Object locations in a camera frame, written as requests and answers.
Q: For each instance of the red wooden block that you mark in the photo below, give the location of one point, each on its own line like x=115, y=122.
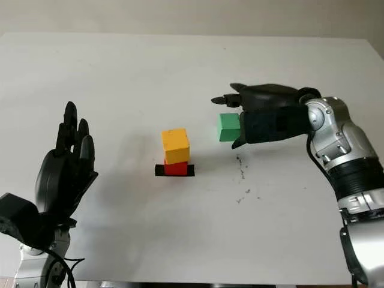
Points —
x=177, y=169

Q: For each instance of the dark metal bar under table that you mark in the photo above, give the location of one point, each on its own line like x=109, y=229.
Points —
x=180, y=285

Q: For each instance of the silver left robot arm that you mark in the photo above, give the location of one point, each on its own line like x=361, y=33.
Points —
x=33, y=264

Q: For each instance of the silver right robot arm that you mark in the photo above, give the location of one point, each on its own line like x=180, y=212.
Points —
x=342, y=135

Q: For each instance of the yellow wooden block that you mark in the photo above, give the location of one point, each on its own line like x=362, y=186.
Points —
x=175, y=145

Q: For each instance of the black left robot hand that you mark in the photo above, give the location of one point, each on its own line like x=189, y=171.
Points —
x=57, y=183

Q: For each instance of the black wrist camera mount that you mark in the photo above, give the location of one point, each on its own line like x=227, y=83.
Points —
x=21, y=219
x=270, y=126

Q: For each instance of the black tape strip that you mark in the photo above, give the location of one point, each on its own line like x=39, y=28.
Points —
x=159, y=171

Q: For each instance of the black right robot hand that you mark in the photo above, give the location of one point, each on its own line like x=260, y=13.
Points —
x=270, y=96

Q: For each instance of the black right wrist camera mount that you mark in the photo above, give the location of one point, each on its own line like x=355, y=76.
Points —
x=270, y=126

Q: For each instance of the green wooden block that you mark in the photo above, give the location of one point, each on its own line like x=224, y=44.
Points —
x=228, y=127

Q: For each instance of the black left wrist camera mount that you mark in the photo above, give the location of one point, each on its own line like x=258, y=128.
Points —
x=21, y=219

